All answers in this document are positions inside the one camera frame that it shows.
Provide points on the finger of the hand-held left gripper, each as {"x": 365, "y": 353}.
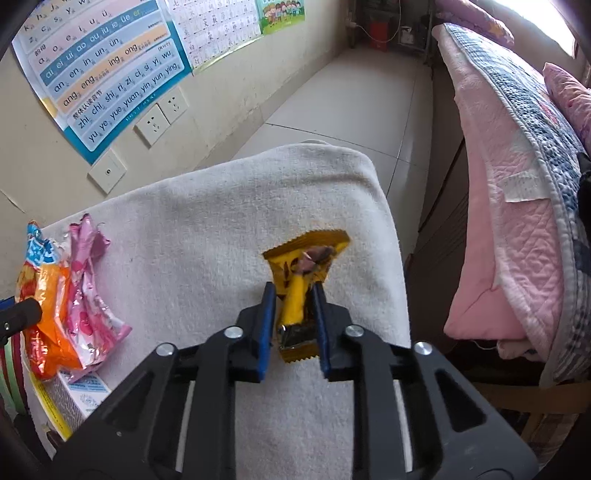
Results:
{"x": 21, "y": 317}

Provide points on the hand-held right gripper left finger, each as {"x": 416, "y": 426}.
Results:
{"x": 265, "y": 332}

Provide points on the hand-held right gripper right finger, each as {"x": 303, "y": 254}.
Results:
{"x": 321, "y": 334}

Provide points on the orange snack wrapper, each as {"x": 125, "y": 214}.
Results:
{"x": 46, "y": 323}

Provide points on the small yellow snack wrapper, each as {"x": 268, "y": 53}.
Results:
{"x": 295, "y": 295}

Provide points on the yellow cardboard box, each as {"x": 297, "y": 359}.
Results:
{"x": 78, "y": 401}

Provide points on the pink white crumpled wrapper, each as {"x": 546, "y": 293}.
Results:
{"x": 90, "y": 323}

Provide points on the pink quilted bedsheet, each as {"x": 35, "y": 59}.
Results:
{"x": 498, "y": 230}

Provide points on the red bucket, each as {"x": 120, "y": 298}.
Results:
{"x": 380, "y": 31}

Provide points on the black metal shelf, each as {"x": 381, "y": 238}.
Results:
{"x": 415, "y": 18}

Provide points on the pink floral pillow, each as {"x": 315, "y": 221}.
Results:
{"x": 475, "y": 18}

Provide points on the white wall plate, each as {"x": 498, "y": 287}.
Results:
{"x": 107, "y": 171}

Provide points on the white wall socket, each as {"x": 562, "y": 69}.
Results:
{"x": 152, "y": 125}
{"x": 174, "y": 105}

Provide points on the blue letter wall poster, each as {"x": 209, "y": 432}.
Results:
{"x": 106, "y": 69}

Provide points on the white table wall poster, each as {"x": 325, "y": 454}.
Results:
{"x": 217, "y": 27}

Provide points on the green chart wall poster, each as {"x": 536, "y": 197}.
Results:
{"x": 281, "y": 14}

